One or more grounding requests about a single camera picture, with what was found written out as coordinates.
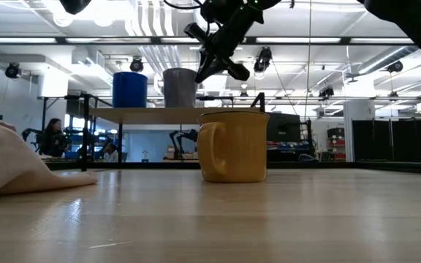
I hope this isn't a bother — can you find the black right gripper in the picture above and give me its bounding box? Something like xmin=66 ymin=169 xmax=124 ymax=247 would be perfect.
xmin=183 ymin=0 xmax=281 ymax=84

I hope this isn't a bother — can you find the large grey mug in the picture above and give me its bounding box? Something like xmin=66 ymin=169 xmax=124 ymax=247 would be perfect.
xmin=162 ymin=67 xmax=199 ymax=108

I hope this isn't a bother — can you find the blue mug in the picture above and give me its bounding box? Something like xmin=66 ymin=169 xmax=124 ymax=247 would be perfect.
xmin=112 ymin=71 xmax=148 ymax=108

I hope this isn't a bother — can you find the black ceiling spotlight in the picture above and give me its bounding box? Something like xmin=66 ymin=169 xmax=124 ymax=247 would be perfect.
xmin=318 ymin=85 xmax=335 ymax=99
xmin=129 ymin=56 xmax=145 ymax=73
xmin=4 ymin=61 xmax=22 ymax=80
xmin=253 ymin=46 xmax=273 ymax=73
xmin=386 ymin=60 xmax=404 ymax=74

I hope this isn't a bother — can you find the overhead light bar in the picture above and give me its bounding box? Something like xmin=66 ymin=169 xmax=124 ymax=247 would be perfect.
xmin=0 ymin=35 xmax=416 ymax=47

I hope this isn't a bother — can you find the yellow mug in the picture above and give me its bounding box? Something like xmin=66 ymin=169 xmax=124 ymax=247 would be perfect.
xmin=197 ymin=110 xmax=270 ymax=183

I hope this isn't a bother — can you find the black monitor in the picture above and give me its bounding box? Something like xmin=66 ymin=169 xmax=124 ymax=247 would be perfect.
xmin=267 ymin=112 xmax=308 ymax=144

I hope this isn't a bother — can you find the person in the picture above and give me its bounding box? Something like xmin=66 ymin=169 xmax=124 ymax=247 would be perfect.
xmin=39 ymin=118 xmax=69 ymax=157
xmin=102 ymin=142 xmax=119 ymax=163

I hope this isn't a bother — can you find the red storage rack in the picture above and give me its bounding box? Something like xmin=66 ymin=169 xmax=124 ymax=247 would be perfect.
xmin=326 ymin=126 xmax=346 ymax=161

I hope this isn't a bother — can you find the white pillar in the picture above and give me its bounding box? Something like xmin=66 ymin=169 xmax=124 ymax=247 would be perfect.
xmin=343 ymin=100 xmax=376 ymax=162

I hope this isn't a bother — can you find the beige cloth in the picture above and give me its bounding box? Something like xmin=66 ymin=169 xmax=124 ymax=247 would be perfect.
xmin=0 ymin=116 xmax=99 ymax=204

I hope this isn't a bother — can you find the wooden shelf with black frame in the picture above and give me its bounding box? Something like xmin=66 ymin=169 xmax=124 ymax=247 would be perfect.
xmin=38 ymin=92 xmax=266 ymax=172

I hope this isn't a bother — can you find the thin hanging cable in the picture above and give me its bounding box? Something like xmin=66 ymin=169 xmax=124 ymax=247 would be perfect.
xmin=304 ymin=0 xmax=313 ymax=110

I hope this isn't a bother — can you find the black partition wall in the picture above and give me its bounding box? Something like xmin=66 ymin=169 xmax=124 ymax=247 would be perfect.
xmin=352 ymin=117 xmax=421 ymax=164

